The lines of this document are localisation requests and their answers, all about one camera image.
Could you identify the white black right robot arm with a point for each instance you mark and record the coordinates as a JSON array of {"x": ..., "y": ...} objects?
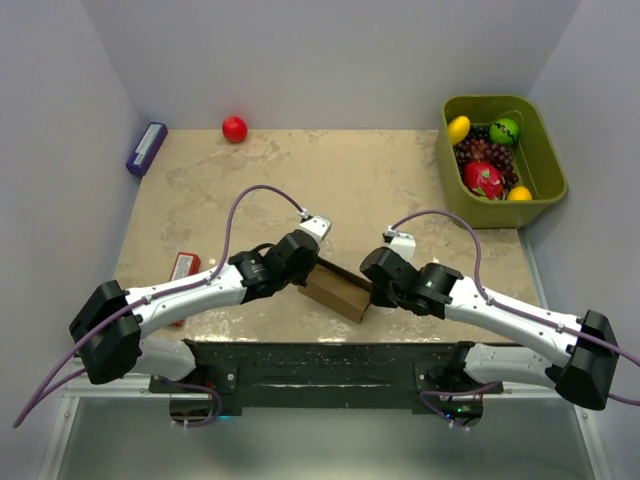
[{"x": 572, "y": 355}]

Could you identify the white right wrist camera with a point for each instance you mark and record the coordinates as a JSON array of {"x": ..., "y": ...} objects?
[{"x": 402, "y": 243}]

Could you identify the red dragon fruit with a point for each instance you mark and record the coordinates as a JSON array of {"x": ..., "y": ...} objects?
[{"x": 484, "y": 180}]

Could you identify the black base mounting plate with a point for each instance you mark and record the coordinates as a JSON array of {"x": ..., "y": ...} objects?
[{"x": 320, "y": 375}]

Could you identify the yellow lemon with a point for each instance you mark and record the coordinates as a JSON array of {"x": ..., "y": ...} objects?
[{"x": 458, "y": 129}]

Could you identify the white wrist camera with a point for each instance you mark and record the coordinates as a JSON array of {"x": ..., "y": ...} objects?
[
  {"x": 317, "y": 227},
  {"x": 402, "y": 243}
]

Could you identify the red tomato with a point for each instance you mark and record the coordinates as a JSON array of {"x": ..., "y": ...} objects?
[{"x": 234, "y": 129}]

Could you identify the dark red grapes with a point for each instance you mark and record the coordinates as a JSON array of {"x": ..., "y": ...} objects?
[{"x": 477, "y": 146}]

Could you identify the green striped toy ball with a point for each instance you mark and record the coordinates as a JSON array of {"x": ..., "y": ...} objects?
[{"x": 504, "y": 131}]

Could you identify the brown cardboard box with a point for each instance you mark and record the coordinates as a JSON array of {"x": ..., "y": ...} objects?
[{"x": 342, "y": 291}]

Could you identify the aluminium rail frame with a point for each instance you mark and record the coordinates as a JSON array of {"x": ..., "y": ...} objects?
[{"x": 278, "y": 409}]

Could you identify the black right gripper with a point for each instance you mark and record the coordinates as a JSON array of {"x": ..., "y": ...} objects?
[{"x": 377, "y": 298}]

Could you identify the purple rectangular box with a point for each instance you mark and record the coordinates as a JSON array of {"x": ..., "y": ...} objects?
[{"x": 144, "y": 153}]

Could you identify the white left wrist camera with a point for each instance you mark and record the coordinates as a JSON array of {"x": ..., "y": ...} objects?
[{"x": 317, "y": 227}]

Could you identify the red rectangular box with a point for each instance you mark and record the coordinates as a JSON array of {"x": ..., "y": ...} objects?
[{"x": 185, "y": 265}]

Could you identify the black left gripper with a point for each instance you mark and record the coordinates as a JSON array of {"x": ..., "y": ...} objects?
[{"x": 302, "y": 279}]

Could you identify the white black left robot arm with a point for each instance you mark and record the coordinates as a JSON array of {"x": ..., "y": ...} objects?
[{"x": 112, "y": 330}]

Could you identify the small orange fruit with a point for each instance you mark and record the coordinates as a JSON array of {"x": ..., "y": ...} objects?
[{"x": 519, "y": 193}]

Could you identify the green plastic bin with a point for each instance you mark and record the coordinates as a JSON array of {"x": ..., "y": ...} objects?
[{"x": 536, "y": 163}]

